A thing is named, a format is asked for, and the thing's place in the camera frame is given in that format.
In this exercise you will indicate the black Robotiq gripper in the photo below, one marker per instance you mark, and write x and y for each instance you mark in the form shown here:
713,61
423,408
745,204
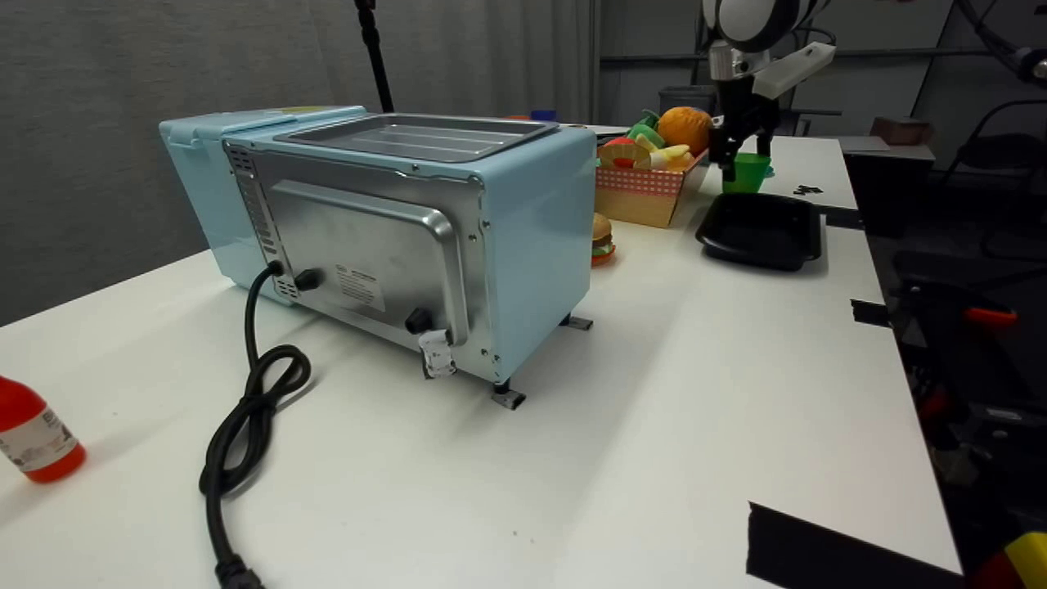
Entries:
748,106

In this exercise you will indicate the green plastic cup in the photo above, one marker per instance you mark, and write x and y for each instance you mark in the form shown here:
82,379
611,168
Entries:
752,180

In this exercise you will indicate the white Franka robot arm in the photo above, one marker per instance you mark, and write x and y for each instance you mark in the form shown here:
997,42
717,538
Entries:
752,18

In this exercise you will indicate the brown box red checkered lining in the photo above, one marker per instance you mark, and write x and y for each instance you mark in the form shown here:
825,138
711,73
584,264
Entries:
638,196

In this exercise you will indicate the small dark brown box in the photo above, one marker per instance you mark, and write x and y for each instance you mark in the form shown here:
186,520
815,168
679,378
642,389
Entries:
901,132

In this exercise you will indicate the yellow plush toy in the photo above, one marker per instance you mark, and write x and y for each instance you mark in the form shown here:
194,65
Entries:
672,157

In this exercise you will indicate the black plastic tray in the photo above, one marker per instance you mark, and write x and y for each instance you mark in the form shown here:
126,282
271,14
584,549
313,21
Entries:
757,231

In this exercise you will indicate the green plush toy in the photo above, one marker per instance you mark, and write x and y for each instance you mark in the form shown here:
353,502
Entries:
647,132

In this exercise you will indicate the black tape patch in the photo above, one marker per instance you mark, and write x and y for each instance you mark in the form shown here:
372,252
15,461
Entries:
840,550
842,217
869,311

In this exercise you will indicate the red tomato plush toy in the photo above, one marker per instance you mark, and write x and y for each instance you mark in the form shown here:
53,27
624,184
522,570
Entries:
624,152

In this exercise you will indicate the toy burger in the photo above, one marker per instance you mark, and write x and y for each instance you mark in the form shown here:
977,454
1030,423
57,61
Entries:
604,239

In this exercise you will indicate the light blue toaster oven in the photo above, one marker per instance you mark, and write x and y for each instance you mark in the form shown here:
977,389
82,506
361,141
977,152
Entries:
526,249

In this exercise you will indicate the black office chair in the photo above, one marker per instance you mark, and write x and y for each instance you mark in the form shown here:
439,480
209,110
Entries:
998,119

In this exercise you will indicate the black vertical pole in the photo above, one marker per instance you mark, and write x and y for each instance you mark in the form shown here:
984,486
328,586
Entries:
376,54

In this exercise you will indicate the orange bottle white label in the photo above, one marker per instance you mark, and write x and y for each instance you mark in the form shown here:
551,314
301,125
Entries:
36,444

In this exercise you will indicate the gray wrist camera mount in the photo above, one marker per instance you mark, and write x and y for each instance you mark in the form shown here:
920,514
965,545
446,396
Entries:
804,65

